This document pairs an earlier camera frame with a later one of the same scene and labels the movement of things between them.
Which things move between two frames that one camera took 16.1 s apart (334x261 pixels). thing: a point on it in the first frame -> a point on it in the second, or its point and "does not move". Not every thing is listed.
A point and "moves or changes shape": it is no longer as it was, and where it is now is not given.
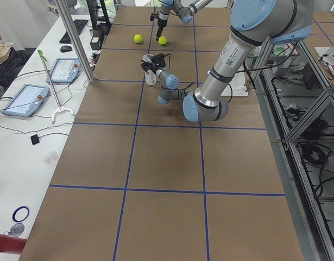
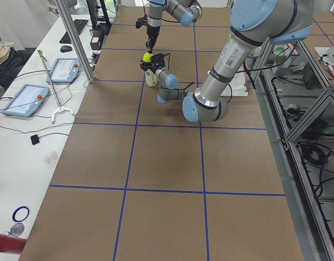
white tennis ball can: (150, 77) does not move
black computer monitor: (92, 6) does not move
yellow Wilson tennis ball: (162, 40) moves or changes shape
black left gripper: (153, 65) does not move
